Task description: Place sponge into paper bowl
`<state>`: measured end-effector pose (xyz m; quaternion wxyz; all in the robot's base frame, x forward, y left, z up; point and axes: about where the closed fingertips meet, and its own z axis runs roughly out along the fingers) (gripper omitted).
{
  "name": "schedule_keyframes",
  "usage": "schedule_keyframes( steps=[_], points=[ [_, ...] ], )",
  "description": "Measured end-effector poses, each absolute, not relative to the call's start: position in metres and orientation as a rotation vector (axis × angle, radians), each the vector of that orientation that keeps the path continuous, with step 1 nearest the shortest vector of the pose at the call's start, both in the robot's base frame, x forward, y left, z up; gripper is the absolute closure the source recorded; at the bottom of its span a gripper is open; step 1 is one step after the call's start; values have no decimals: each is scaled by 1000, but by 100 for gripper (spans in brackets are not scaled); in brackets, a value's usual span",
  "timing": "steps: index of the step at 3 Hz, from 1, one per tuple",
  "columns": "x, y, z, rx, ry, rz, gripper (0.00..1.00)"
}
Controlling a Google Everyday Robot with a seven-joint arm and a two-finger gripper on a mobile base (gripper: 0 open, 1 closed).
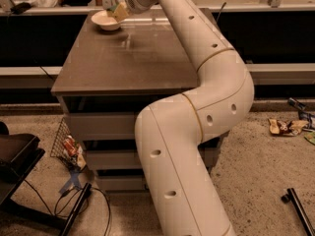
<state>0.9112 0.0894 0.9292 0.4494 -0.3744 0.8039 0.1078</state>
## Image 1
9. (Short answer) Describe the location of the red snack packet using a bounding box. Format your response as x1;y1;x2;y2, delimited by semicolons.
63;136;78;156

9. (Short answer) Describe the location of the black tray stand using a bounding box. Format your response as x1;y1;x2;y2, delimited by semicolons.
0;122;44;205

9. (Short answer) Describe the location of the top grey drawer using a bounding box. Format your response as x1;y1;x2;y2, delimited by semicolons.
64;113;135;141

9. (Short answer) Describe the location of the middle grey drawer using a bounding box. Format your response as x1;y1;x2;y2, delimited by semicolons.
85;147;221;170

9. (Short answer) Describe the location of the black cable on floor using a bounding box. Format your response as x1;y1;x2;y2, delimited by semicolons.
24;178;113;236

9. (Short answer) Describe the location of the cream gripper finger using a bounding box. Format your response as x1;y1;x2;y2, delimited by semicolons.
112;2;129;22

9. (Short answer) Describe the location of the green and yellow sponge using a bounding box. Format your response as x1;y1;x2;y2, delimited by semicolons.
106;4;118;18

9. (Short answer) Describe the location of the black bar bottom right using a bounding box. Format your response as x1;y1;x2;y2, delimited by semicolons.
281;188;315;236

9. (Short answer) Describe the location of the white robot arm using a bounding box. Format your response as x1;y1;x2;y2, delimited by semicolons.
124;0;254;236

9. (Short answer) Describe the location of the white paper bowl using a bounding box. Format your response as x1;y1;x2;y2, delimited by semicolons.
92;10;120;31

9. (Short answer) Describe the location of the bottom grey drawer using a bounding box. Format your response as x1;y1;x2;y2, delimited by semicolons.
95;176;147;192

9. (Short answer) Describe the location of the grey drawer cabinet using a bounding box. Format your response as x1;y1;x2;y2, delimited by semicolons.
50;7;230;193

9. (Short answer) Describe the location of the wire mesh basket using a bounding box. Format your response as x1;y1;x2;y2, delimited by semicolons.
50;119;86;172

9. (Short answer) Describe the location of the grey drawer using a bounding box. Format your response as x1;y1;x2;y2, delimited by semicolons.
64;113;135;141
95;176;147;192
85;147;221;170

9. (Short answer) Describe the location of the black stand leg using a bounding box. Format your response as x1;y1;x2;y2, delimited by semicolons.
58;183;92;236

